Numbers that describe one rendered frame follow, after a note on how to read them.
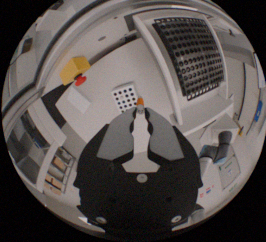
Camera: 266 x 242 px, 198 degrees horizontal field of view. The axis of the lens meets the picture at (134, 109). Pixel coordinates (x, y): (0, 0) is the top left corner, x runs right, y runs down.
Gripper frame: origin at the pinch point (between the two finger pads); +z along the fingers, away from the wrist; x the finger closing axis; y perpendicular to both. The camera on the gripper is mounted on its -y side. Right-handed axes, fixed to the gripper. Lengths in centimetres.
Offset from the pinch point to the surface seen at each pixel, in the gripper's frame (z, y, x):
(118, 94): 18.6, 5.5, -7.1
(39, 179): -28, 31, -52
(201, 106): 13.4, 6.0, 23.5
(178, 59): 8.6, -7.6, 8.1
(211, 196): -104, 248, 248
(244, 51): 22, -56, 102
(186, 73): 8.6, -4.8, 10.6
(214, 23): 9.7, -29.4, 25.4
